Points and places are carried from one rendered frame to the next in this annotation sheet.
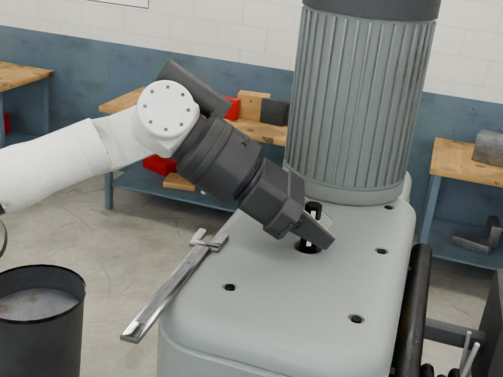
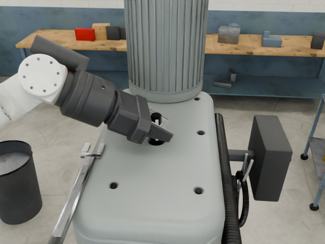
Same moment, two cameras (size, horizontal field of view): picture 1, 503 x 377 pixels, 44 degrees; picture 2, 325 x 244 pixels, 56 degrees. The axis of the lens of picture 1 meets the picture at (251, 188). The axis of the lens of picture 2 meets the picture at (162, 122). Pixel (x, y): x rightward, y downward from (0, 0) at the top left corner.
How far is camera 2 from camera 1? 0.22 m
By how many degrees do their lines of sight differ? 14
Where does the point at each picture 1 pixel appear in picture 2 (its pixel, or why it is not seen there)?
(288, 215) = (142, 129)
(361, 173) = (178, 82)
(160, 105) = (36, 74)
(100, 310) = (43, 155)
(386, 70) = (185, 16)
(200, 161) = (75, 105)
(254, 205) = (118, 126)
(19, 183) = not seen: outside the picture
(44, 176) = not seen: outside the picture
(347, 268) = (184, 151)
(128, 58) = (25, 14)
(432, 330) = not seen: hidden behind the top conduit
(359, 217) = (182, 110)
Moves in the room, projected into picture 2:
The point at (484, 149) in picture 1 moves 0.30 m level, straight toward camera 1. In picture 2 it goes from (223, 36) to (223, 43)
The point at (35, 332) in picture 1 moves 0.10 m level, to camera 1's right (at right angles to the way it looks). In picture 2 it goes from (9, 179) to (22, 177)
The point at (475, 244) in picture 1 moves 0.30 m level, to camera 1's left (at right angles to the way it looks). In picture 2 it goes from (225, 83) to (205, 85)
